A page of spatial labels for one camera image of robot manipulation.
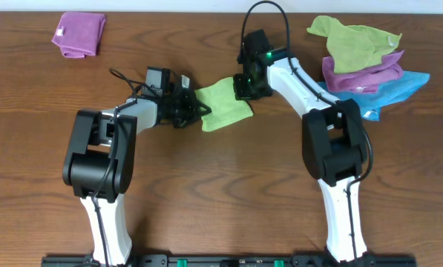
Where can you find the crumpled purple cloth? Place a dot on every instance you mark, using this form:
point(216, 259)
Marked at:
point(363, 81)

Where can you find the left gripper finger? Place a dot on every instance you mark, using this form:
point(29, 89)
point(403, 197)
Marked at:
point(192, 117)
point(199, 107)

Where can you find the light green cloth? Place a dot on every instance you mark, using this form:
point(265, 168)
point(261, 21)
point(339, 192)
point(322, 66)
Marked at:
point(225, 109)

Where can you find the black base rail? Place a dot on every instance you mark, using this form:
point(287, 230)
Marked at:
point(297, 260)

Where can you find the folded purple cloth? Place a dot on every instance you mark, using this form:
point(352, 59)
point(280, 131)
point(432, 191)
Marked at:
point(78, 34)

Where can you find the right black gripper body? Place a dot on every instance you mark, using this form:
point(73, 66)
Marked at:
point(246, 88)

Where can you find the olive green cloth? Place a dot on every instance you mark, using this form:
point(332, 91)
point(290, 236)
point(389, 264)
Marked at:
point(353, 47)

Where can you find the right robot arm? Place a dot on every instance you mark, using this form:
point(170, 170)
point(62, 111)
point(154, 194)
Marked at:
point(334, 145)

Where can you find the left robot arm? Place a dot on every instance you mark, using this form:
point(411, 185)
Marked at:
point(99, 163)

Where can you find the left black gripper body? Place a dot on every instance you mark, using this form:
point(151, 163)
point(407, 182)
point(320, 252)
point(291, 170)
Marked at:
point(186, 106)

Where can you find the blue cloth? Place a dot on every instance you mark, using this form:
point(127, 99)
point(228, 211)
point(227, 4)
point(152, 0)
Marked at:
point(388, 93)

